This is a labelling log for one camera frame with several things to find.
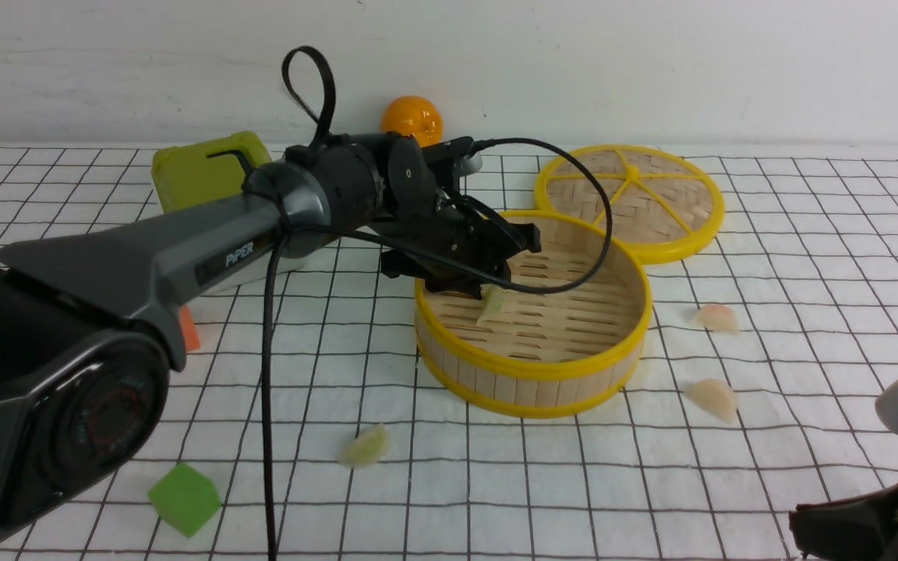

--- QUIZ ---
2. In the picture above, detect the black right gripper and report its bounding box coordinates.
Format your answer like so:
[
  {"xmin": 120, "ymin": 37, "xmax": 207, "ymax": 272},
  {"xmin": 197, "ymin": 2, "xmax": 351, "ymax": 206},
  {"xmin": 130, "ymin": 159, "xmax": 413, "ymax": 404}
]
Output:
[{"xmin": 789, "ymin": 484, "xmax": 898, "ymax": 560}]

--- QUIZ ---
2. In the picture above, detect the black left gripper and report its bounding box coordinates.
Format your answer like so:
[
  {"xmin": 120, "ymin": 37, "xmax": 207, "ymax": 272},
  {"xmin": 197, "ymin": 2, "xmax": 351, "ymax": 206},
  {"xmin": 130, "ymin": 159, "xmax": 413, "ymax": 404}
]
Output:
[{"xmin": 379, "ymin": 137, "xmax": 542, "ymax": 301}]

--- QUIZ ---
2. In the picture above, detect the green dumpling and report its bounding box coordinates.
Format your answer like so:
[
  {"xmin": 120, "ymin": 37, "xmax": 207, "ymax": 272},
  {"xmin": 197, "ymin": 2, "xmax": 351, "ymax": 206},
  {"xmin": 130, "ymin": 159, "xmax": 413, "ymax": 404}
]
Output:
[
  {"xmin": 338, "ymin": 424, "xmax": 390, "ymax": 468},
  {"xmin": 476, "ymin": 284, "xmax": 509, "ymax": 326}
]

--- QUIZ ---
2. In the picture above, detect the pink dumpling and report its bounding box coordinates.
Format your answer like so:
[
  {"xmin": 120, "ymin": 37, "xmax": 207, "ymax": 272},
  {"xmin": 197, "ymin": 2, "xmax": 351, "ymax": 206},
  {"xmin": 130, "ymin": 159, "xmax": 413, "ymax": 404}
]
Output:
[
  {"xmin": 684, "ymin": 379, "xmax": 739, "ymax": 425},
  {"xmin": 689, "ymin": 303, "xmax": 741, "ymax": 333}
]

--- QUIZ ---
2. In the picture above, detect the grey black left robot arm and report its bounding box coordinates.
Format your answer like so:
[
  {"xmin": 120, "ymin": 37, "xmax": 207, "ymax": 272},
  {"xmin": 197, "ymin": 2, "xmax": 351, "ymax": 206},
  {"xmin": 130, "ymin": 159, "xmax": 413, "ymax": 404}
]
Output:
[{"xmin": 0, "ymin": 132, "xmax": 541, "ymax": 542}]

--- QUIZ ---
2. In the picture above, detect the bamboo steamer tray yellow rim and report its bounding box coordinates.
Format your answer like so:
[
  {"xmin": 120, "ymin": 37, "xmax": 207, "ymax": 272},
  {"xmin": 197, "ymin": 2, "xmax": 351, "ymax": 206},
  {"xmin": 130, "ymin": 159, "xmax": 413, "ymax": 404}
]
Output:
[{"xmin": 414, "ymin": 241, "xmax": 652, "ymax": 418}]

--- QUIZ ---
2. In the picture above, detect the bamboo steamer lid yellow rim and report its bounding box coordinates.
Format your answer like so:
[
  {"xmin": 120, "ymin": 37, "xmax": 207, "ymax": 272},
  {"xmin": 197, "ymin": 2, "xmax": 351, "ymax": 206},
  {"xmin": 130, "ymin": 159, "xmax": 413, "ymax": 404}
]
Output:
[{"xmin": 534, "ymin": 143, "xmax": 726, "ymax": 265}]

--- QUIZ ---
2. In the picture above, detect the orange toy fruit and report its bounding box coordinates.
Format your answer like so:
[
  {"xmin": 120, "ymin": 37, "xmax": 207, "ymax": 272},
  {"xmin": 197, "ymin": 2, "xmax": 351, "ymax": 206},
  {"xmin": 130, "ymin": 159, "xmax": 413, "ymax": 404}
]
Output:
[{"xmin": 380, "ymin": 95, "xmax": 444, "ymax": 148}]

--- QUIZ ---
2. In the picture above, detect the white grid tablecloth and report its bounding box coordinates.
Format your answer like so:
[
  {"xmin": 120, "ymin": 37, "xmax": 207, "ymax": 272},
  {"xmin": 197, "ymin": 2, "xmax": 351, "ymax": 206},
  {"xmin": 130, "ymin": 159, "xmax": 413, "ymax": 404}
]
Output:
[{"xmin": 0, "ymin": 146, "xmax": 898, "ymax": 560}]

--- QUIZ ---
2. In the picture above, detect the orange foam cube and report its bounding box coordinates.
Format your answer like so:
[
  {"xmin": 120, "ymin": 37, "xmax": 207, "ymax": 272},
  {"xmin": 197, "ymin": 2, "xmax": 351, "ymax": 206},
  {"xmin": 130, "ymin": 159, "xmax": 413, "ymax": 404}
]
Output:
[{"xmin": 179, "ymin": 305, "xmax": 202, "ymax": 354}]

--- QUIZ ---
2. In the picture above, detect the green and white lunch box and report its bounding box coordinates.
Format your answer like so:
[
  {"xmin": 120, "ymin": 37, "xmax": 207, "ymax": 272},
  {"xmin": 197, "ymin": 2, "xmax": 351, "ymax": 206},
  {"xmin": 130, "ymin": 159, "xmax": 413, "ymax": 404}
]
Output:
[{"xmin": 151, "ymin": 131, "xmax": 302, "ymax": 295}]

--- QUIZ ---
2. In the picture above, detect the green foam cube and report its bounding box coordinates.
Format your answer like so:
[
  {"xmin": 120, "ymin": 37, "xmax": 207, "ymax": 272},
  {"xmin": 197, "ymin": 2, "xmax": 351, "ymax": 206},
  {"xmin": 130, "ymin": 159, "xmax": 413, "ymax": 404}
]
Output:
[{"xmin": 147, "ymin": 463, "xmax": 222, "ymax": 538}]

